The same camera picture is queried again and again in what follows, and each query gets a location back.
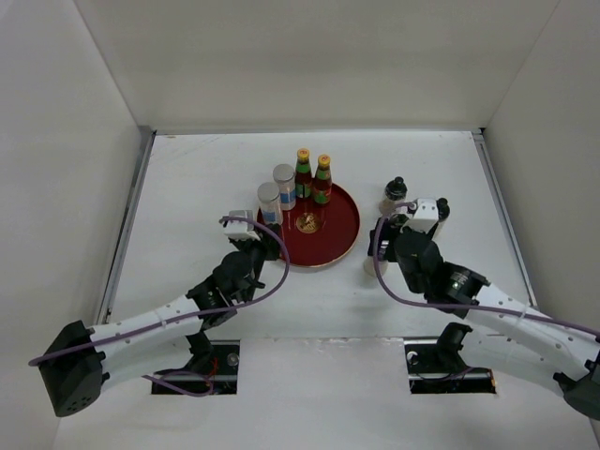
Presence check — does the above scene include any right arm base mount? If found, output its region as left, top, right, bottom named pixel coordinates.
left=403, top=322, right=496, bottom=395

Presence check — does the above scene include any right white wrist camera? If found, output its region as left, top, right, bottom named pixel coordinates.
left=407, top=198, right=440, bottom=233

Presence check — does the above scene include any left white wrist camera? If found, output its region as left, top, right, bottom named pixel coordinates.
left=219, top=210, right=260, bottom=241

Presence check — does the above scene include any back brown spice jar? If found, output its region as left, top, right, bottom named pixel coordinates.
left=379, top=176, right=408, bottom=216

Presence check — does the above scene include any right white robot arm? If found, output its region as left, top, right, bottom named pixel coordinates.
left=367, top=217, right=599, bottom=420

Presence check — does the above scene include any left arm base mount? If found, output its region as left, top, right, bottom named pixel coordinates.
left=151, top=339, right=241, bottom=398

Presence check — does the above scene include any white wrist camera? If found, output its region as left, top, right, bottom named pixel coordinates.
left=407, top=198, right=440, bottom=233
left=219, top=210, right=260, bottom=241

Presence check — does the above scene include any round red tray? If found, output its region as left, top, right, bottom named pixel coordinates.
left=277, top=184, right=360, bottom=268

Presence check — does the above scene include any left aluminium frame rail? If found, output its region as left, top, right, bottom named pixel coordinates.
left=92, top=126, right=156, bottom=324

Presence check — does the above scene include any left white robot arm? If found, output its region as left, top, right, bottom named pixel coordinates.
left=30, top=232, right=289, bottom=418

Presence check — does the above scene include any green-label sauce bottle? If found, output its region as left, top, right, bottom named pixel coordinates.
left=294, top=148, right=313, bottom=199
left=312, top=154, right=333, bottom=205

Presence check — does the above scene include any white bottle black cap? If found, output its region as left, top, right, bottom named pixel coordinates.
left=431, top=197, right=451, bottom=238

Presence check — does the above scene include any grinder jar chrome top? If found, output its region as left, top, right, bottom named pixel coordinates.
left=363, top=256, right=388, bottom=278

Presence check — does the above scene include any clear grinder jar black top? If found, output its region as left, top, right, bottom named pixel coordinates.
left=386, top=214, right=410, bottom=230

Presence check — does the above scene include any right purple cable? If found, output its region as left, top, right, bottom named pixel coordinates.
left=372, top=201, right=600, bottom=383

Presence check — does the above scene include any aluminium frame rail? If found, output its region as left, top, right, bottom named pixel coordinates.
left=472, top=128, right=538, bottom=309
left=92, top=126, right=156, bottom=324

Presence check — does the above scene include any silver-lid salt jar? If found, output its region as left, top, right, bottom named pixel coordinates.
left=273, top=164, right=296, bottom=211
left=257, top=182, right=283, bottom=225

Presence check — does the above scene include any right aluminium frame rail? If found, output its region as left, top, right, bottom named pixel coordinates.
left=472, top=128, right=538, bottom=309

